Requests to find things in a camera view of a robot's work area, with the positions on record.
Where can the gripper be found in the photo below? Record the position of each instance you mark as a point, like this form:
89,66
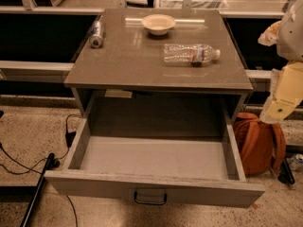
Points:
291,37

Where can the grey top drawer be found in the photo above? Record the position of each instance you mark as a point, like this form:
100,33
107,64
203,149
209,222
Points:
181,145

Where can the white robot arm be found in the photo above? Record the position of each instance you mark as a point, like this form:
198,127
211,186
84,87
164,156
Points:
289,44

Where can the grey cabinet with top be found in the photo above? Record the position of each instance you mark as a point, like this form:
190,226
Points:
132,59

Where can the clear plastic water bottle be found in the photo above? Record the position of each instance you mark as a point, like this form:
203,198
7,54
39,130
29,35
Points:
193,53

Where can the orange backpack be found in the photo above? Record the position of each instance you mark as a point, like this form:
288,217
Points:
261,146

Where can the white paper bowl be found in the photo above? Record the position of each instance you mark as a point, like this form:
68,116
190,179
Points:
158,24

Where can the can on floor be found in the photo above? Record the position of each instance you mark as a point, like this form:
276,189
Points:
296,161

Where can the silver soda can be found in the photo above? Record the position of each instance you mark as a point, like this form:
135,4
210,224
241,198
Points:
96,34

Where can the black pole on floor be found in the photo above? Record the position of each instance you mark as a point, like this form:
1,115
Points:
37,191

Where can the metal railing frame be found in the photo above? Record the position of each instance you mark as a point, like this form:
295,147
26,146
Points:
247,18

